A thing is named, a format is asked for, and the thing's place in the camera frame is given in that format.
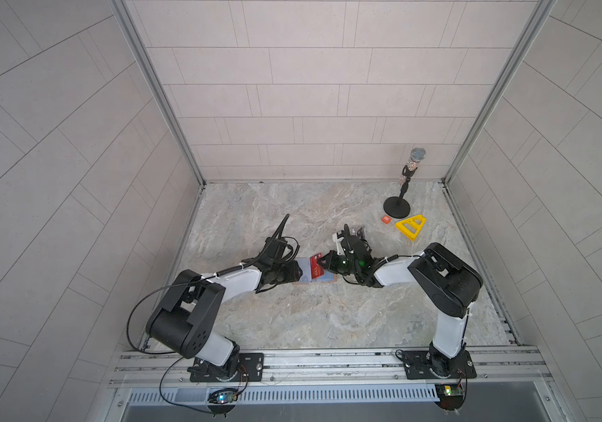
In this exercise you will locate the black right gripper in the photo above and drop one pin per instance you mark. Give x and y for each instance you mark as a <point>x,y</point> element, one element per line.
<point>330,258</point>

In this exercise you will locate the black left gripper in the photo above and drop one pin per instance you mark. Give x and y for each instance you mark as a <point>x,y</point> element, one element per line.
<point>292,272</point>

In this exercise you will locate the dark red card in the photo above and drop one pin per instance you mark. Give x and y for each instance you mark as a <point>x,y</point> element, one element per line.
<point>317,270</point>

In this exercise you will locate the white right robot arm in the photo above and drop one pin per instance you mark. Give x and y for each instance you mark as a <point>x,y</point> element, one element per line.
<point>450,283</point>

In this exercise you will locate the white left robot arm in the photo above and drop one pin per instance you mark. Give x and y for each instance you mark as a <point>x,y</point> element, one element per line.
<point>185,317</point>

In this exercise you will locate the clear acrylic card stand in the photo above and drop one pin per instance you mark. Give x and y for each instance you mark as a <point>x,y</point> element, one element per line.
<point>358,232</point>

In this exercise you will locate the yellow triangle block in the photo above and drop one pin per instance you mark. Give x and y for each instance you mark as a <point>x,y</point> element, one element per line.
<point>411,227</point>

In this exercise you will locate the black microphone stand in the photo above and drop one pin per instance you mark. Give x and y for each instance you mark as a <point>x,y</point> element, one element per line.
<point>398,207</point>

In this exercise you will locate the left green circuit board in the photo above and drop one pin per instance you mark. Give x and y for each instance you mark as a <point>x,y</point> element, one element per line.
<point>223,397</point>

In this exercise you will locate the white ventilation grille strip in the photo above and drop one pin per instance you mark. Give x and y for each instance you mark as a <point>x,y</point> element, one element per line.
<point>295,394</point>

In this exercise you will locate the right circuit board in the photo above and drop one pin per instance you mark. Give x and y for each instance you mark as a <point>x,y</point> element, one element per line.
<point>451,396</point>

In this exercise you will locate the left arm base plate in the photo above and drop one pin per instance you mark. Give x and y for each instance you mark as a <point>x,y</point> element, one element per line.
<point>243,367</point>

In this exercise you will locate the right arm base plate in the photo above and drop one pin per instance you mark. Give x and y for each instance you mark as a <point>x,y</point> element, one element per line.
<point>432,364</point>

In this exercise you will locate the aluminium mounting rail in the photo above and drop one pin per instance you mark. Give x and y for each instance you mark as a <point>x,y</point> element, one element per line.
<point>487,364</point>

